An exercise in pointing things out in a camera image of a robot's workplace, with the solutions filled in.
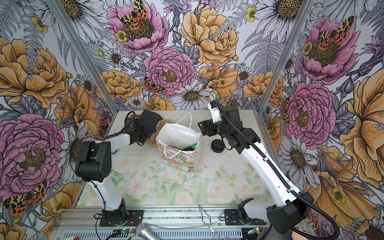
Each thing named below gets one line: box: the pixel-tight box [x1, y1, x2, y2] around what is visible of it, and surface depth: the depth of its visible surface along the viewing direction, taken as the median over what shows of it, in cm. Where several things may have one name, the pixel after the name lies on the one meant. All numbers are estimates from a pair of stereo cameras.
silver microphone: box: [135, 223, 161, 240], surface depth 69 cm
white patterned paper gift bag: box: [155, 112, 202, 174], surface depth 81 cm
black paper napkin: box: [139, 109, 163, 134], surface depth 114 cm
